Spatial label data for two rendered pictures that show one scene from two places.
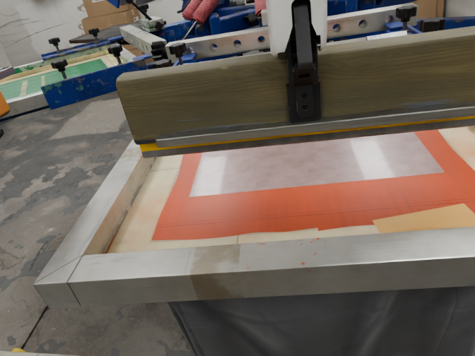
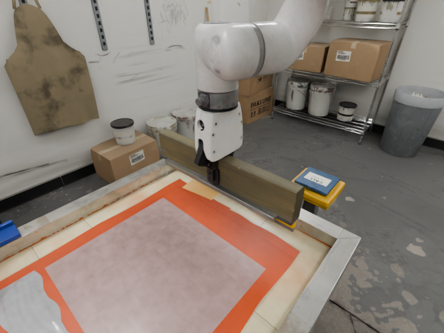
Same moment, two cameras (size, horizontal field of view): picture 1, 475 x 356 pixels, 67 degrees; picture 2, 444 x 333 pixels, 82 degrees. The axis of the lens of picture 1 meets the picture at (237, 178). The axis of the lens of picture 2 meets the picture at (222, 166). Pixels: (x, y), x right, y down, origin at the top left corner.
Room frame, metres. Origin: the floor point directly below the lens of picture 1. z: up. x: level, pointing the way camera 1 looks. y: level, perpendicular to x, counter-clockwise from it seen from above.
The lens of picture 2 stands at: (0.75, 0.17, 1.41)
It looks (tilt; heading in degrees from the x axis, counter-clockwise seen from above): 33 degrees down; 212
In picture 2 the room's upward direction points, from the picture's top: straight up
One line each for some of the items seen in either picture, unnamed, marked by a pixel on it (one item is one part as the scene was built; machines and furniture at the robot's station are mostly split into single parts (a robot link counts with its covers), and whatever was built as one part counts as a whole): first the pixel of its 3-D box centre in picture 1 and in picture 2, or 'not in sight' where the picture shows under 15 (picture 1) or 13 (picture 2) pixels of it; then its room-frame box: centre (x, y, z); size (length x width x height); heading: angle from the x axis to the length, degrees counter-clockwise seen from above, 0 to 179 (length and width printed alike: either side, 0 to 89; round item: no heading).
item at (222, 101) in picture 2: not in sight; (215, 96); (0.36, -0.09, 1.27); 0.09 x 0.07 x 0.03; 170
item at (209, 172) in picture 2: not in sight; (209, 172); (0.39, -0.09, 1.11); 0.03 x 0.03 x 0.07; 80
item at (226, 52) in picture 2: not in sight; (224, 60); (0.38, -0.06, 1.34); 0.15 x 0.10 x 0.11; 65
